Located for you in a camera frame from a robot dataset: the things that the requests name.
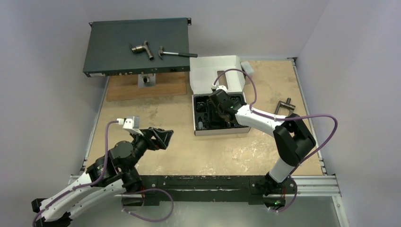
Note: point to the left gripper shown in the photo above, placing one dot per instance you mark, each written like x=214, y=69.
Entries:
x=163, y=137

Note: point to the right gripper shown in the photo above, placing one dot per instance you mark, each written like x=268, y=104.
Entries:
x=217, y=104

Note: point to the white hair clipper kit box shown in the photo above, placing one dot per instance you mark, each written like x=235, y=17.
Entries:
x=205, y=70

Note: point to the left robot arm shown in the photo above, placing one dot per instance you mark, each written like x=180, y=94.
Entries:
x=112, y=174

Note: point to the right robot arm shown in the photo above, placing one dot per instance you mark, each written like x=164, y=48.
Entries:
x=292, y=137

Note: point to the black plastic insert tray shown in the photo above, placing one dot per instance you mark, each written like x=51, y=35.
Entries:
x=207, y=121

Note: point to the white foam block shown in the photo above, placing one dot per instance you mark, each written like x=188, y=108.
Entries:
x=246, y=66

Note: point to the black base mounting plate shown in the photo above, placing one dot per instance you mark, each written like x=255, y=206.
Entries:
x=220, y=188

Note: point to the metal clamp tool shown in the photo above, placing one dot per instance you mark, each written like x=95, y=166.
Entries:
x=285, y=105

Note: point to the wooden board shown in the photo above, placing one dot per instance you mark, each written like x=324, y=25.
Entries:
x=129, y=87

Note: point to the small claw hammer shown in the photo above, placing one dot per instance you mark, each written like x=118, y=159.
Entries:
x=162, y=52

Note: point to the metal pipe tee fitting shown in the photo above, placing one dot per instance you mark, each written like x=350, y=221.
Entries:
x=142, y=48

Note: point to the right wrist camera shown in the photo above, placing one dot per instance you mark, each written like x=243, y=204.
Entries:
x=219, y=87

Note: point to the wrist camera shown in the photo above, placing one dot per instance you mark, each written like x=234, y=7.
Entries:
x=219, y=87
x=129, y=123

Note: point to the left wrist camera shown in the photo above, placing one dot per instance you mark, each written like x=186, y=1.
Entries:
x=129, y=123

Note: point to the small metal bracket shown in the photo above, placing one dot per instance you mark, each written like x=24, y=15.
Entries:
x=146, y=80

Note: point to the dark rack-mount equipment case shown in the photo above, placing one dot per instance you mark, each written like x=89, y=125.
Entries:
x=109, y=53

